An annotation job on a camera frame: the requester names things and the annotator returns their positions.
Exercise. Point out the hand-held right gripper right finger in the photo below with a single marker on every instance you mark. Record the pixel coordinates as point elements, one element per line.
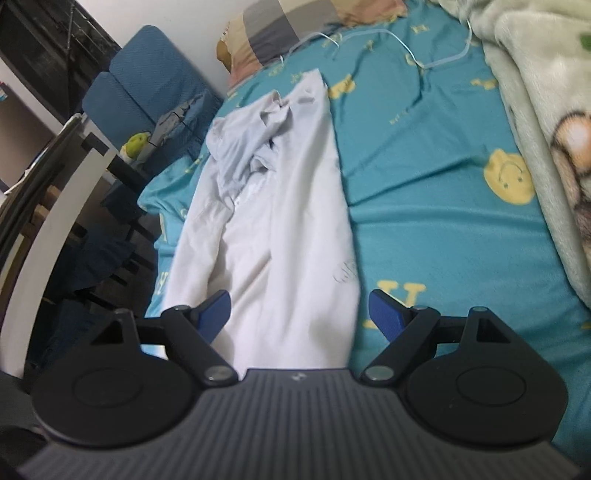
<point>385,313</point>

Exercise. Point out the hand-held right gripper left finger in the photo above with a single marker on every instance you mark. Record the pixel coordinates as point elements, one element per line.
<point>216,310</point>

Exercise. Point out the white shirt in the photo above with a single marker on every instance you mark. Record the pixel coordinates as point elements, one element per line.
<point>286,221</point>

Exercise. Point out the teal printed bed sheet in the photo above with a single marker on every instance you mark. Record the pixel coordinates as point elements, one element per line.
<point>438,198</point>

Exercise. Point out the green plush toy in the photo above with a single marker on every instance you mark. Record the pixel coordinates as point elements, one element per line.
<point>136,145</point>

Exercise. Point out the white edged table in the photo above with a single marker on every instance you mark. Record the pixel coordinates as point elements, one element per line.
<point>51,230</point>

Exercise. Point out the grey cloth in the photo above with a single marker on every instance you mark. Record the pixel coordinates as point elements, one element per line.
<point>178,120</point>

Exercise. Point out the pale green fleece blanket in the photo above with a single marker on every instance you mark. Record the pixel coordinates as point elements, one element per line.
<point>549,92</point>

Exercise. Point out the patchwork pillow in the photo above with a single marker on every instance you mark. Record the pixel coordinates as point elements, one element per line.
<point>295,27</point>

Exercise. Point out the dark window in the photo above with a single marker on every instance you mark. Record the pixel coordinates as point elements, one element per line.
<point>51,50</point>

